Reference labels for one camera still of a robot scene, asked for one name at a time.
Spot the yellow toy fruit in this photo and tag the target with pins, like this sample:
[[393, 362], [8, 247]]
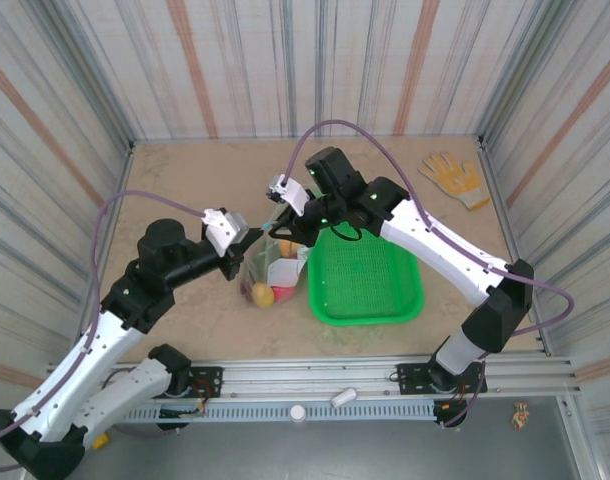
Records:
[[286, 247], [263, 295]]

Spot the clear zip-top plastic bag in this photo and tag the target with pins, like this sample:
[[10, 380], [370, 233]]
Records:
[[265, 265]]

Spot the red toy fruit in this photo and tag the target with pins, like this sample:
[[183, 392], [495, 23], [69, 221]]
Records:
[[285, 294]]

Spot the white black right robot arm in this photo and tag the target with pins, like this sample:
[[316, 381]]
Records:
[[435, 245]]

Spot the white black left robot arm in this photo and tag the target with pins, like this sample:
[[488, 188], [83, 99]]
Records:
[[75, 360]]

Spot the green perforated plastic basket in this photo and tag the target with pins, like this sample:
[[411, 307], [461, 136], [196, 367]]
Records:
[[365, 280]]

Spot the yellow white work glove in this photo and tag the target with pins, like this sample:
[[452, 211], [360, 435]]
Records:
[[452, 175]]

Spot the white round cap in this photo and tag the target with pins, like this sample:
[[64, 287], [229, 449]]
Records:
[[298, 413]]

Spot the white cylinder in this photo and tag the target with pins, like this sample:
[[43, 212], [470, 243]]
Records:
[[344, 397]]

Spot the yellow power connector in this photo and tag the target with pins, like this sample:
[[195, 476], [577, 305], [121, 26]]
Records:
[[101, 440]]

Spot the small colourful toy figure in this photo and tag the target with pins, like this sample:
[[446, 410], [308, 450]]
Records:
[[520, 417]]

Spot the aluminium enclosure frame bar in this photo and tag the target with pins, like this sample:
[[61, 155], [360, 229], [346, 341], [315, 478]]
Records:
[[491, 170], [128, 160]]

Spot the aluminium mounting rail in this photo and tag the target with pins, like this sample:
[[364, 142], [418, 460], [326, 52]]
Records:
[[310, 372]]

